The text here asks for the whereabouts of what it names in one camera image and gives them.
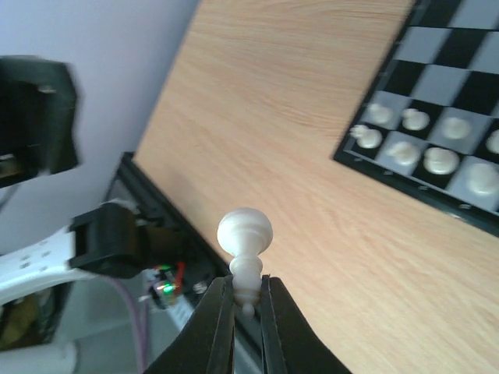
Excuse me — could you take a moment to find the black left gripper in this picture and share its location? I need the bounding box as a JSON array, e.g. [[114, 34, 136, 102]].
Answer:
[[1, 56, 79, 187]]

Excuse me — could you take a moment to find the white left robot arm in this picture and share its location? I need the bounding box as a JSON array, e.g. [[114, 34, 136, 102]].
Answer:
[[1, 55, 140, 305]]

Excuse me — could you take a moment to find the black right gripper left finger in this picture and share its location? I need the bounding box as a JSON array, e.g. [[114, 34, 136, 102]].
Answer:
[[144, 276, 235, 374]]

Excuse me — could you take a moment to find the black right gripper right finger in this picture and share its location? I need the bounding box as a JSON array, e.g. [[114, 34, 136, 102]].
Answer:
[[260, 275, 350, 374]]

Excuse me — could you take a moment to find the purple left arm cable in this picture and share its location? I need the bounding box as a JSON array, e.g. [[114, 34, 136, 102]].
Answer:
[[112, 280, 151, 374]]

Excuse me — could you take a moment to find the black and silver chessboard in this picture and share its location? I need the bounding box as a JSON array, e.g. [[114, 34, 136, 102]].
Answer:
[[333, 1, 498, 235]]

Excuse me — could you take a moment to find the white chess piece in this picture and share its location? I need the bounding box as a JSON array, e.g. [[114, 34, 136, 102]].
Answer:
[[442, 117, 471, 140], [423, 147, 460, 175], [350, 125, 383, 149], [402, 108, 430, 131], [367, 103, 393, 125], [386, 141, 420, 166], [466, 163, 498, 196]]

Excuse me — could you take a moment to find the white chess bishop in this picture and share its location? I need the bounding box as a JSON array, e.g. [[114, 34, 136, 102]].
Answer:
[[217, 207, 273, 318]]

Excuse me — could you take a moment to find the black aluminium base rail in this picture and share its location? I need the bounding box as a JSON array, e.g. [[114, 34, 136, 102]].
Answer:
[[115, 153, 263, 373]]

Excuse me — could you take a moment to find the white chess pawn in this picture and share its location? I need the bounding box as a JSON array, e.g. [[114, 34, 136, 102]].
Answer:
[[486, 130, 499, 154]]

